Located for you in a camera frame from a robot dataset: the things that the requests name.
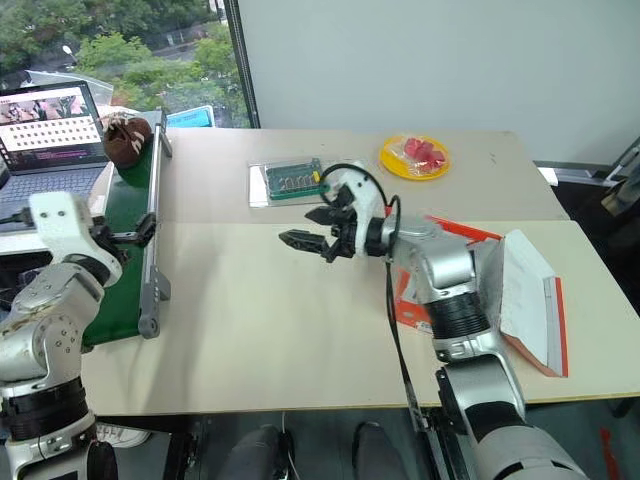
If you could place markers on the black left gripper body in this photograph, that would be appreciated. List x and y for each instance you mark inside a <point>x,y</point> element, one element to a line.
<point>105,242</point>

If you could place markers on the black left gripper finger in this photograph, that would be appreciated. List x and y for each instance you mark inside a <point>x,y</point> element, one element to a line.
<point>131,236</point>

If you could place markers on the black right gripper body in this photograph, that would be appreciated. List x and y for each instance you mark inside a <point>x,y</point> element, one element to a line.
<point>344,240</point>

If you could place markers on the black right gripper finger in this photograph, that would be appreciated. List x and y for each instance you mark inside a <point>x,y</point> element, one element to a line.
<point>325,215</point>
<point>305,240</point>

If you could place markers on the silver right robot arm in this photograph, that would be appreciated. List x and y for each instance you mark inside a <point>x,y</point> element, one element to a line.
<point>450,260</point>

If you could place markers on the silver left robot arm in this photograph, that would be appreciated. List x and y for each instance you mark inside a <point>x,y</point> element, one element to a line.
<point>45,305</point>

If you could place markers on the orange and white shoebox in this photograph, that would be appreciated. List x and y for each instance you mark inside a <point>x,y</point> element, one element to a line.
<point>530,300</point>

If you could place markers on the green circuit board in package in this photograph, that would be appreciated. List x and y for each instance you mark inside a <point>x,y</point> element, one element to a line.
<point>292,182</point>

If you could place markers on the yellow round plate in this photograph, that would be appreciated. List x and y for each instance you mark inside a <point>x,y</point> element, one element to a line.
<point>395,167</point>

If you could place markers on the brown stuffed toy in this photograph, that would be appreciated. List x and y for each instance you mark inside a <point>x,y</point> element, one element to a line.
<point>125,142</point>

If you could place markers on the grey open laptop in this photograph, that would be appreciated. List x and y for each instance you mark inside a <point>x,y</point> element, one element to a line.
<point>47,150</point>

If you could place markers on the red pieces in clear bag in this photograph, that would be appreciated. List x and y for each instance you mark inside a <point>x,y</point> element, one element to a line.
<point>422,151</point>

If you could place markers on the blue sign board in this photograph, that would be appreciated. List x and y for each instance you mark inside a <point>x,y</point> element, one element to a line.
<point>192,119</point>

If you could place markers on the white shoe on floor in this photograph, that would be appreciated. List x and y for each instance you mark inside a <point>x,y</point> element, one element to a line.
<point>122,435</point>

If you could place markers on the dark rounded shape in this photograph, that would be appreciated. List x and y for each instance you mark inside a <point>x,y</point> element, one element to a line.
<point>257,452</point>
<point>380,452</point>

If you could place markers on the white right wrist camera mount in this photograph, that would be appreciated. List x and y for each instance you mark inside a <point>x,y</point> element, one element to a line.
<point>364,200</point>

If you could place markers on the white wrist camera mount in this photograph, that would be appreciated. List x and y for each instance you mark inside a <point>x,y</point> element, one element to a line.
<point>60,215</point>
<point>364,200</point>

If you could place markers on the green conveyor belt grey frame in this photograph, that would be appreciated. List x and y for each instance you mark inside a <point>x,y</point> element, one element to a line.
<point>125,280</point>

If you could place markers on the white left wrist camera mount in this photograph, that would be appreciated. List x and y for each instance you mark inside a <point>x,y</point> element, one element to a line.
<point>60,215</point>

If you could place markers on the black window frame post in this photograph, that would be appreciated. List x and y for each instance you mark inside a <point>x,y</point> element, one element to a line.
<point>245,65</point>

